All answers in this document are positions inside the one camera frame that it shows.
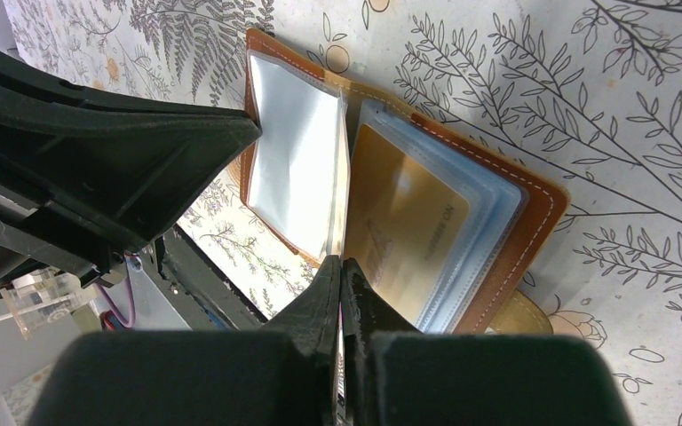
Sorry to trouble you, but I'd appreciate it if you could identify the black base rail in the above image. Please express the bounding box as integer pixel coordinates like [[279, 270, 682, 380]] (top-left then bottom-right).
[[140, 225, 267, 331]]

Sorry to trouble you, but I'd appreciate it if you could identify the orange gold credit card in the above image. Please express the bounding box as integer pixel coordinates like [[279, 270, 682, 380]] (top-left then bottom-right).
[[345, 124, 470, 324]]

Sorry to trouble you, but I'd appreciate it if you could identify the brown leather card holder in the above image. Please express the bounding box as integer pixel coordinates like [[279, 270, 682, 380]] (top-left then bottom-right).
[[240, 28, 569, 334]]

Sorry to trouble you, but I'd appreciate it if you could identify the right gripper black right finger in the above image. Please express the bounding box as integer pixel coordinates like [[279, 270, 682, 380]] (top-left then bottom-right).
[[341, 259, 630, 425]]

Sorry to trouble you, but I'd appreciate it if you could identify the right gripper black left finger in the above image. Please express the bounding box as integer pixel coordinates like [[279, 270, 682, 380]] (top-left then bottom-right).
[[28, 256, 341, 425]]

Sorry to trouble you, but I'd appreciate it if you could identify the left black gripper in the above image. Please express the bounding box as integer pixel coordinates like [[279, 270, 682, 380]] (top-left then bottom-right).
[[0, 51, 260, 291]]

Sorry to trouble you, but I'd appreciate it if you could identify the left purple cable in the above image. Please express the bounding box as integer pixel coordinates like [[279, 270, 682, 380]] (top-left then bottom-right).
[[93, 252, 145, 330]]

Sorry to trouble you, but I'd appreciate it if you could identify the floral table mat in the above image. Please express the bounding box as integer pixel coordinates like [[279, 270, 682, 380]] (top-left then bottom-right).
[[4, 1, 682, 425]]

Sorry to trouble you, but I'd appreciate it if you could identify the yellow black credit card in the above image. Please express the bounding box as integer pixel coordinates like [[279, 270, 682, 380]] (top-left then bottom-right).
[[333, 307, 345, 426]]

